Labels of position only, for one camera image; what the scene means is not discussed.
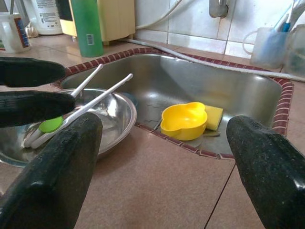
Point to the shallow stainless steel bowl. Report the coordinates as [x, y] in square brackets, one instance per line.
[114, 119]

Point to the white printed mug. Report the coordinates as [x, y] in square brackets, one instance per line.
[12, 35]

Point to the stainless steel sink basin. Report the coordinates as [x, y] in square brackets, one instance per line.
[190, 78]

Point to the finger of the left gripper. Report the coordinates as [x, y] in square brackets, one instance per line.
[31, 107]
[28, 71]

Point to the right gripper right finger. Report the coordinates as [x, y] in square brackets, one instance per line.
[269, 171]

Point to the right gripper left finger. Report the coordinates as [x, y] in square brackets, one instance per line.
[47, 179]

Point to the white spoon green tip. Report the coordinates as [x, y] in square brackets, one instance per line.
[51, 124]

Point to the yellow plastic suction bowl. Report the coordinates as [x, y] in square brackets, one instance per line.
[183, 119]

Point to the white garlic bulb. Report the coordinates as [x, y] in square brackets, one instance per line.
[32, 29]

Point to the beige water ionizer appliance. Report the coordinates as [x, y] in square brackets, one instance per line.
[116, 19]

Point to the clear toothbrush cup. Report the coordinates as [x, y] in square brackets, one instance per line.
[264, 52]

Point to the large white plastic jar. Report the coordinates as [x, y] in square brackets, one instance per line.
[47, 19]

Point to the thin metal stirrer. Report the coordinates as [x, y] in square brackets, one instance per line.
[12, 6]

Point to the green dish soap bottle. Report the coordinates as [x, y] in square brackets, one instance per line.
[87, 23]

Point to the blue toothbrush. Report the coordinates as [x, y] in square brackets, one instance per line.
[284, 23]

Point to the yellow dish sponge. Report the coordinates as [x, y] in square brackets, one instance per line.
[214, 117]

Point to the clear measuring jug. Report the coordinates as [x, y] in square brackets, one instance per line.
[296, 52]

